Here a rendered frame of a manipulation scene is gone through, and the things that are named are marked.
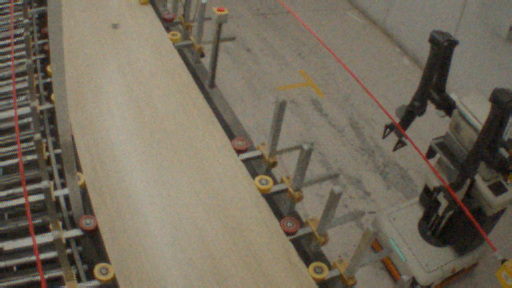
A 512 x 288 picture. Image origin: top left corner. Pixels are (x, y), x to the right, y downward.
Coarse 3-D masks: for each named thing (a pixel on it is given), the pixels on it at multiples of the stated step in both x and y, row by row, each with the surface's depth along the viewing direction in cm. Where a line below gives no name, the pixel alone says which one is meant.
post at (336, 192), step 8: (336, 192) 199; (328, 200) 205; (336, 200) 203; (328, 208) 207; (336, 208) 207; (328, 216) 209; (320, 224) 215; (328, 224) 214; (320, 232) 216; (312, 240) 224; (312, 248) 225
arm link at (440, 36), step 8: (432, 32) 209; (440, 32) 209; (448, 32) 213; (432, 40) 211; (440, 40) 205; (448, 40) 205; (456, 40) 209; (448, 56) 216; (440, 64) 221; (448, 64) 220; (440, 72) 224; (448, 72) 224; (440, 80) 226; (432, 88) 235; (440, 88) 229; (440, 96) 231; (440, 104) 233
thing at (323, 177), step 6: (318, 174) 244; (324, 174) 244; (330, 174) 245; (336, 174) 246; (306, 180) 240; (312, 180) 240; (318, 180) 242; (324, 180) 245; (276, 186) 235; (282, 186) 235; (306, 186) 241; (270, 192) 232; (276, 192) 234; (282, 192) 236
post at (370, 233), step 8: (368, 232) 183; (376, 232) 182; (368, 240) 184; (360, 248) 189; (368, 248) 189; (352, 256) 195; (360, 256) 191; (352, 264) 196; (344, 272) 203; (352, 272) 199
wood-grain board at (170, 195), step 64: (64, 0) 328; (128, 0) 335; (128, 64) 278; (128, 128) 240; (192, 128) 246; (128, 192) 211; (192, 192) 217; (256, 192) 222; (128, 256) 187; (192, 256) 193; (256, 256) 197
